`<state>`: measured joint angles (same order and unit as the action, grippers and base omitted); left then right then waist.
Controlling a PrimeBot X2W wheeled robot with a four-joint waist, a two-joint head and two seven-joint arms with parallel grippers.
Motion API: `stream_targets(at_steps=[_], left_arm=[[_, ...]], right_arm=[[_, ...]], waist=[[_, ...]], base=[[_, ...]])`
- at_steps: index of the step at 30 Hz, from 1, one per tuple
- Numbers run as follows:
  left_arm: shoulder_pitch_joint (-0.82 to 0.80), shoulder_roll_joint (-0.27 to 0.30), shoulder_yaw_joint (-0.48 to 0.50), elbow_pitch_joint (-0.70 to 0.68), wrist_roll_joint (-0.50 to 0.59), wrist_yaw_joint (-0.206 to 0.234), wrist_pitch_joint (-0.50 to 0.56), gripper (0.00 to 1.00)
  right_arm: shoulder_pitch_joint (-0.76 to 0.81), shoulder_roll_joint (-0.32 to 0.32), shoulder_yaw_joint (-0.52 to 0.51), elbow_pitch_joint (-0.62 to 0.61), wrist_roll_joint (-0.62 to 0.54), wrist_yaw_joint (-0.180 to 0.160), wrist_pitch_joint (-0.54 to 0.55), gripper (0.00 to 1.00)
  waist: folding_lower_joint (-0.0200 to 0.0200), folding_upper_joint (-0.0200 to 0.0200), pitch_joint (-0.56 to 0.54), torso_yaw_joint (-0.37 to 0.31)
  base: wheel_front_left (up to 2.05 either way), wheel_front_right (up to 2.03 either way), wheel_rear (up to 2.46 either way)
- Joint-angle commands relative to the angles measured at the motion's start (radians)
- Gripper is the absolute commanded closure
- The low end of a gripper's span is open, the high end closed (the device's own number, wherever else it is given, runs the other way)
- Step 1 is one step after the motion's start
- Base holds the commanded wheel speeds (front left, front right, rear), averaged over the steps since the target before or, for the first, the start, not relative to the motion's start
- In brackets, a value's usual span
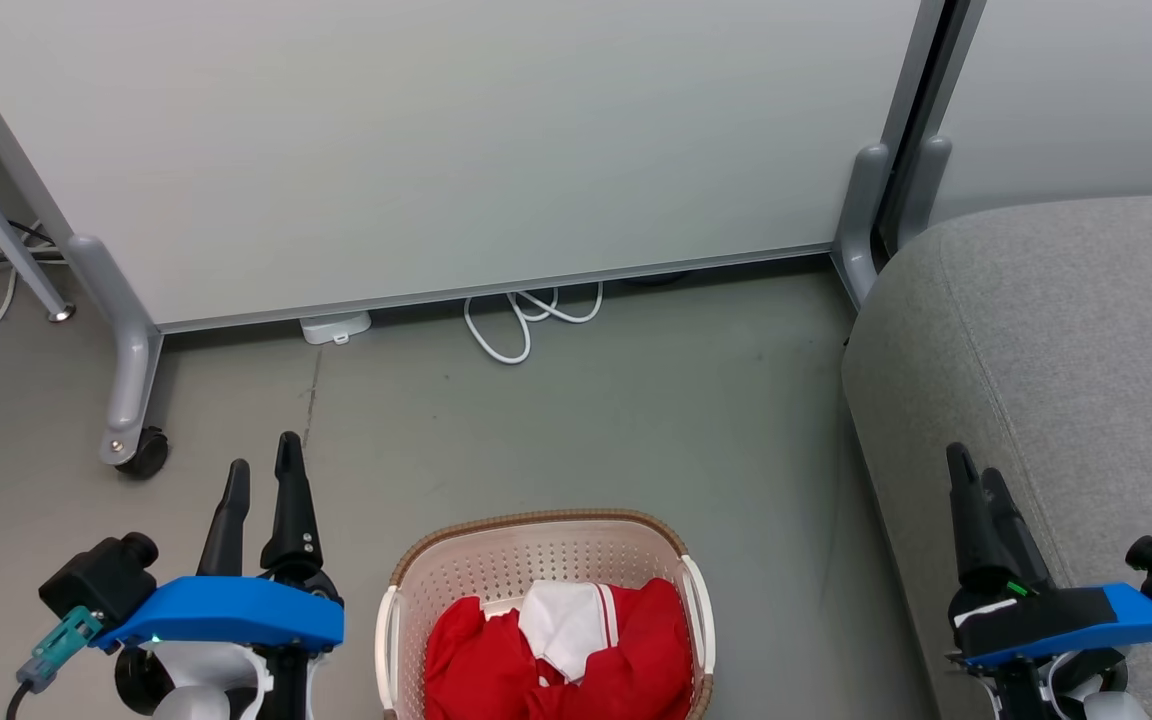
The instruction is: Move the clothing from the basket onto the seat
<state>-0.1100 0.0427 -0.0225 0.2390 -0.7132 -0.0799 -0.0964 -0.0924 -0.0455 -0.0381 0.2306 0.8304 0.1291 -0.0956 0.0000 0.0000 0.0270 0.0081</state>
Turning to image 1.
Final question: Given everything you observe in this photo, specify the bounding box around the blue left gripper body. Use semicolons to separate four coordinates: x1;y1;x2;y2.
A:
94;575;346;653

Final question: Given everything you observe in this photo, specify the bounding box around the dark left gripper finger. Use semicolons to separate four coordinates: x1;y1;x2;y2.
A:
259;431;339;593
197;459;252;579

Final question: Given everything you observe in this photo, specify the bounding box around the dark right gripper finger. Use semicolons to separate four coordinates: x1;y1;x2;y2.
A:
983;467;1054;592
946;442;1024;597

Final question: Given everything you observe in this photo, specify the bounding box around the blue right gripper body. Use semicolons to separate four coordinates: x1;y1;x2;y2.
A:
946;582;1152;667

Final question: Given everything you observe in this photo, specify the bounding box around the red and white shirt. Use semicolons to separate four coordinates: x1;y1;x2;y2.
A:
423;577;695;720

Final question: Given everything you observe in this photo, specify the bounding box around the grey fabric sofa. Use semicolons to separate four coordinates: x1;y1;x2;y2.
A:
841;193;1152;720

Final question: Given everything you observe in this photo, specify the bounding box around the white power adapter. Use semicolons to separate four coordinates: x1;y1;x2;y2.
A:
298;311;374;347

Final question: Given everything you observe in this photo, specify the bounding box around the grey partition foot with caster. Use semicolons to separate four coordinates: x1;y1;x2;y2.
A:
66;235;170;480

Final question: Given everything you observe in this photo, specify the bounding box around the cream plastic laundry basket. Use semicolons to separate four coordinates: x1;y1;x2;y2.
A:
374;508;717;720

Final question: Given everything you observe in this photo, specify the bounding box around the large white partition panel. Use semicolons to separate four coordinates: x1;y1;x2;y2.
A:
0;0;942;333

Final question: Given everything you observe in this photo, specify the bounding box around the black cable with teal connector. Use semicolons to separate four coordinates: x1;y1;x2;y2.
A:
4;605;105;720

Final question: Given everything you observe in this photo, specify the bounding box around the looped white floor cable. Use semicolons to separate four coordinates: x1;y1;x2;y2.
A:
463;282;605;366

